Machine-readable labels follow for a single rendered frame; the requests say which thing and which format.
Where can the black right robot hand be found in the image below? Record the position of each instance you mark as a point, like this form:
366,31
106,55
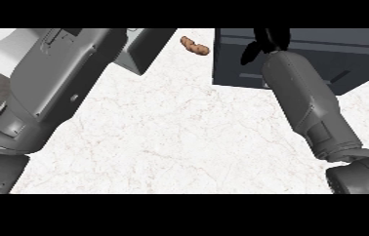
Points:
268,41

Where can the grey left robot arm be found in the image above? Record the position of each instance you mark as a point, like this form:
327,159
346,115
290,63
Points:
51,80

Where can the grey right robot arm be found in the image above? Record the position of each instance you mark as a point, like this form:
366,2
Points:
307,106

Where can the dark grey appliance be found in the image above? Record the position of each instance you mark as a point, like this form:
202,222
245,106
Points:
317,48

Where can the brown lumpy food piece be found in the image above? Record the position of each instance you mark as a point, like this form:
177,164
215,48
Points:
194,47

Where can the grey angular block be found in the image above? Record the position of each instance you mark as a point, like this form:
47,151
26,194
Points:
143,48

